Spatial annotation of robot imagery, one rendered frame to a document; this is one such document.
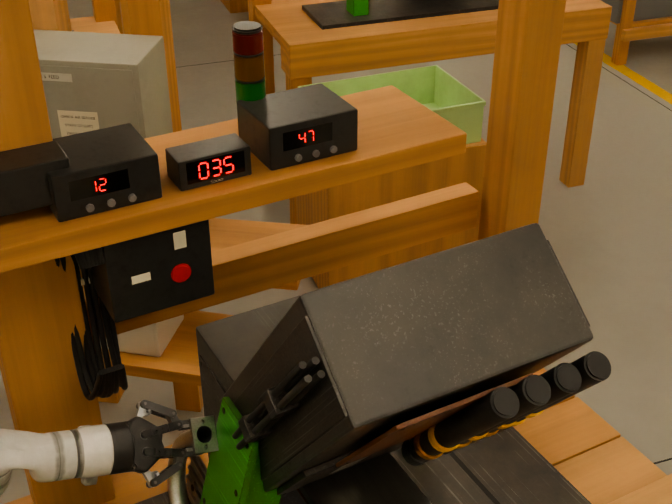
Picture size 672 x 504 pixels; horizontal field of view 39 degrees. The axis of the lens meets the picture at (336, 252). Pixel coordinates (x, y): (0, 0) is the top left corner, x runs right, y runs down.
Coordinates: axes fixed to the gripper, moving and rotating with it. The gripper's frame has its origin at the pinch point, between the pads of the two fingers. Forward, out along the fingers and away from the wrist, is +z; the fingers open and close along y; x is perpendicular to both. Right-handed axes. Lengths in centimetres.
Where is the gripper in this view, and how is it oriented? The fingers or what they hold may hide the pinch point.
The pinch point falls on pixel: (193, 437)
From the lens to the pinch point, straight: 154.8
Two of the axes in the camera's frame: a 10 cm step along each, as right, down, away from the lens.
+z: 8.5, -0.2, 5.3
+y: -1.7, -9.6, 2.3
